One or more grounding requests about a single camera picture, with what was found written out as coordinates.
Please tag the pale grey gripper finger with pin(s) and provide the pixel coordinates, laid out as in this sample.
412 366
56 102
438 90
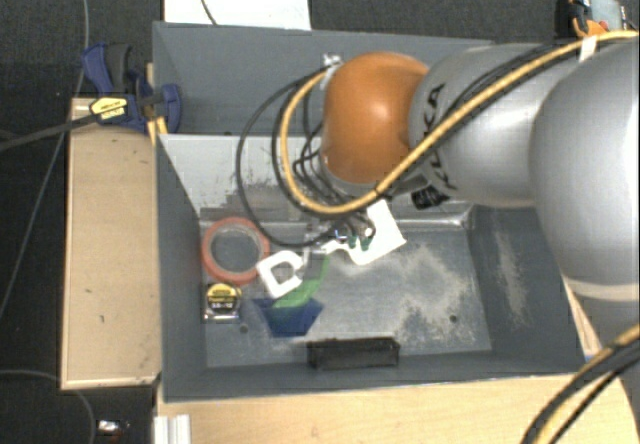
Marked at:
320 266
310 266

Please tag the green curved plastic piece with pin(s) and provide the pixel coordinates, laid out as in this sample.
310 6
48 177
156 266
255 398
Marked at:
300 294

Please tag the blue open box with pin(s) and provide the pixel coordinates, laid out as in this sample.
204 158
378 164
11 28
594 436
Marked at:
292 319

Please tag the grey metal bin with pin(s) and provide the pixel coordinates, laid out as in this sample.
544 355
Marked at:
400 282

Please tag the dark green flat block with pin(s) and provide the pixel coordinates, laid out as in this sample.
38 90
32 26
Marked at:
352 354

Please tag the yellow and chrome tape measure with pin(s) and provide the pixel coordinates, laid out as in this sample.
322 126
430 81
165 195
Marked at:
222 302

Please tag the orange tape roll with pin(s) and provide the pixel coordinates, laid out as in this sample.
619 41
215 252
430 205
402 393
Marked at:
210 262

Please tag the pale wood board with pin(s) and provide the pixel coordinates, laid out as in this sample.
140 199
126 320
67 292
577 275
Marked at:
112 257

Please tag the white square frame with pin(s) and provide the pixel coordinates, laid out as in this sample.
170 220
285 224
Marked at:
265 277

